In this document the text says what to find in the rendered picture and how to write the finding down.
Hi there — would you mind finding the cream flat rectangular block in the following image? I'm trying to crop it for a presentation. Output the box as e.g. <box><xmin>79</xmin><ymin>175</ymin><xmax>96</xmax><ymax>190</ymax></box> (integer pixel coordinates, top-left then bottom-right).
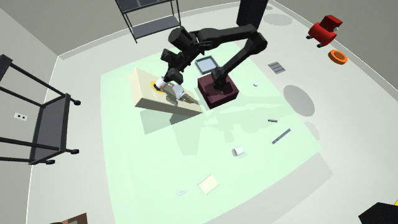
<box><xmin>198</xmin><ymin>174</ymin><xmax>219</xmax><ymax>195</ymax></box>

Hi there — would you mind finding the beige service panel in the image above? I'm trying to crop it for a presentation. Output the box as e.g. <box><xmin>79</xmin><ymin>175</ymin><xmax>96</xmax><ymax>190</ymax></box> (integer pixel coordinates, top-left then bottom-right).
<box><xmin>129</xmin><ymin>67</ymin><xmax>202</xmax><ymax>117</ymax></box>

